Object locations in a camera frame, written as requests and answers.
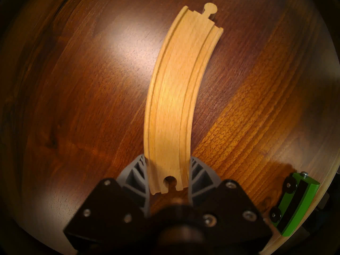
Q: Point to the green toy bus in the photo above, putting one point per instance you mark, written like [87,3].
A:
[294,204]

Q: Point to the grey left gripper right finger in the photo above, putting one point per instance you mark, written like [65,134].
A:
[204,177]

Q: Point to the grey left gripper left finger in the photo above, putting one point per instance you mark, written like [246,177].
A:
[132,177]

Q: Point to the curved wooden track piece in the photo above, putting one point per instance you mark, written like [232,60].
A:
[172,97]

